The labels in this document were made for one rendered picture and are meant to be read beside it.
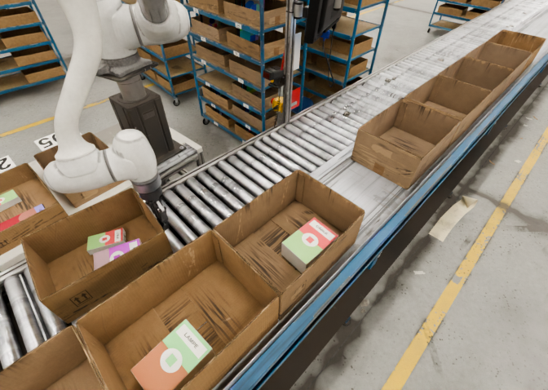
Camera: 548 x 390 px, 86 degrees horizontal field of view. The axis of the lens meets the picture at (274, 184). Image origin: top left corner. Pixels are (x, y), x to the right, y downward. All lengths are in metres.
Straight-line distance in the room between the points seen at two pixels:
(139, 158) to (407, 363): 1.66
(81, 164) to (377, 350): 1.66
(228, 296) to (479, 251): 1.97
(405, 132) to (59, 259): 1.66
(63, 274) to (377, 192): 1.26
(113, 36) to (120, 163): 0.64
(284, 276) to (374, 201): 0.51
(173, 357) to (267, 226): 0.51
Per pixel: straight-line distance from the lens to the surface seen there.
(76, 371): 1.03
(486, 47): 2.76
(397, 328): 2.01
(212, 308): 0.97
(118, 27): 1.44
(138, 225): 1.39
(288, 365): 1.18
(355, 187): 1.31
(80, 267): 1.36
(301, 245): 0.98
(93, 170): 0.97
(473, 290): 2.34
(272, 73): 1.71
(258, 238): 1.07
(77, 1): 0.91
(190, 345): 0.87
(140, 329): 1.00
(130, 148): 0.94
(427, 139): 1.68
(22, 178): 1.86
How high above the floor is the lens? 1.76
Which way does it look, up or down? 44 degrees down
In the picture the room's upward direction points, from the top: 1 degrees clockwise
